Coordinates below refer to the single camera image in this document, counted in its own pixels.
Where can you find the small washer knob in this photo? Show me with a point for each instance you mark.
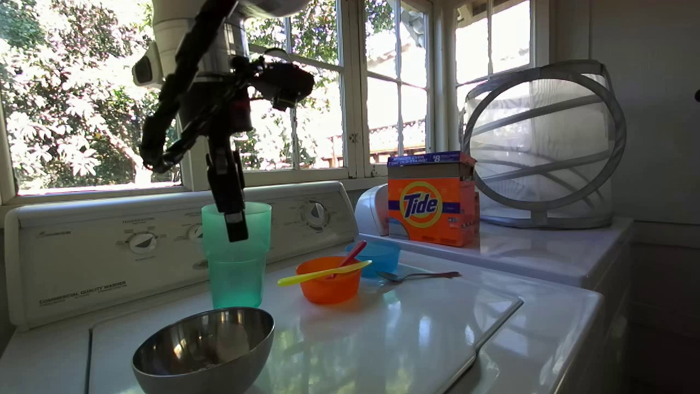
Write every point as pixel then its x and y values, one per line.
pixel 142 242
pixel 193 232

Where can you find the white rounded container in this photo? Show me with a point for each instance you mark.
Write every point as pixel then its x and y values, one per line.
pixel 368 208

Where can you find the large washer timer dial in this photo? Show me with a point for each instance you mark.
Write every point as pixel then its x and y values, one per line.
pixel 316 215

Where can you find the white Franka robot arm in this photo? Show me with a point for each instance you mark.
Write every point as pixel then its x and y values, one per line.
pixel 168 35

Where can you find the silver metal bowl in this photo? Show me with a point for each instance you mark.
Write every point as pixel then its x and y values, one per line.
pixel 209 357

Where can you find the white washing machine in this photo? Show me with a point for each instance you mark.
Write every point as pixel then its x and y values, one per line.
pixel 74 269

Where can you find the orange Tide detergent box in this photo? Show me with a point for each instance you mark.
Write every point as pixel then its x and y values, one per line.
pixel 429 204

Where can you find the metal spoon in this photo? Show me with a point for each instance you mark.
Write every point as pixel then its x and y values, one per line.
pixel 429 274

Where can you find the yellow plastic spoon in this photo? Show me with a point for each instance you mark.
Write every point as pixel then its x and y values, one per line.
pixel 321 276

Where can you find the white mesh pop-up hamper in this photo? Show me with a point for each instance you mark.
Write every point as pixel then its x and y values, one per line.
pixel 548 146

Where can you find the white dryer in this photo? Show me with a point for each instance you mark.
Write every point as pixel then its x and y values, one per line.
pixel 555 253

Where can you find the white washer lid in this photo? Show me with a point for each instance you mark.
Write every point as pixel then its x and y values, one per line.
pixel 364 343

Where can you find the blue plastic bowl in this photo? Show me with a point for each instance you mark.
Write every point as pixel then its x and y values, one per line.
pixel 384 256

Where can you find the red plastic spoon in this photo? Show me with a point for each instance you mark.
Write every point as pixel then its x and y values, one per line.
pixel 354 253

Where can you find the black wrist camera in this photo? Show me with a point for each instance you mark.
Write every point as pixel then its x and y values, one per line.
pixel 287 79

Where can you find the green translucent plastic cup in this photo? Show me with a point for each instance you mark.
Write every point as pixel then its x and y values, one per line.
pixel 236 276

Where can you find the orange plastic bowl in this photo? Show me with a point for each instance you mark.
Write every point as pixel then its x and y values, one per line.
pixel 328 289

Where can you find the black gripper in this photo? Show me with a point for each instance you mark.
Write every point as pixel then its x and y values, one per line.
pixel 222 171

